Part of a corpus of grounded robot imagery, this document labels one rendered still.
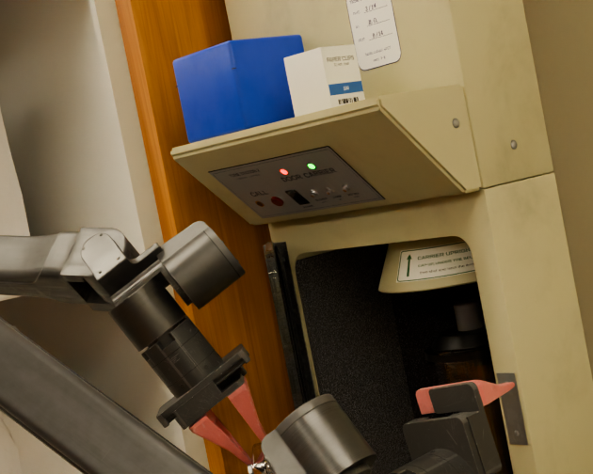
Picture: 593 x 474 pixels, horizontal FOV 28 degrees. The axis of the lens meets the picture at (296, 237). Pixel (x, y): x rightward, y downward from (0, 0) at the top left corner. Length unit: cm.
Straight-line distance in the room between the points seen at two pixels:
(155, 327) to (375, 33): 36
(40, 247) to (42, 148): 137
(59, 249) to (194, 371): 19
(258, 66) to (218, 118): 7
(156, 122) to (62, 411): 50
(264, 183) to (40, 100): 138
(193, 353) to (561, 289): 37
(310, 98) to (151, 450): 41
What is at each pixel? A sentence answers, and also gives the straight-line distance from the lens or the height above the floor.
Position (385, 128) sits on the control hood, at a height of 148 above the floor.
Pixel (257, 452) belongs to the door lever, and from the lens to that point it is 113.
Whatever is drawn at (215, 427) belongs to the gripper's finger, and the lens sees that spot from 111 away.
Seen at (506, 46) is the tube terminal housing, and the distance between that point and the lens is 117.
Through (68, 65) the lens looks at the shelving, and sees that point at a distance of 245.
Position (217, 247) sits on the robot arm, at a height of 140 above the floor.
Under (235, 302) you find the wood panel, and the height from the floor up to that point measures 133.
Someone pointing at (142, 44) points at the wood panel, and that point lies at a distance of 134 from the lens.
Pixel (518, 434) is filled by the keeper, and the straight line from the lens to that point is 115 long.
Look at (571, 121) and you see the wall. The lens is 157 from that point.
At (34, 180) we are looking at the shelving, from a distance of 263.
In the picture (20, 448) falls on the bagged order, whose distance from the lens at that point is 228.
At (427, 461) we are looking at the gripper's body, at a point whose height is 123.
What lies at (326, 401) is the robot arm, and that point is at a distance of 88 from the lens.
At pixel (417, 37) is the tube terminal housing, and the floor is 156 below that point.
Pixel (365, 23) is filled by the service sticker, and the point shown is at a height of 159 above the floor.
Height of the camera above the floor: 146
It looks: 3 degrees down
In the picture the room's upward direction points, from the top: 11 degrees counter-clockwise
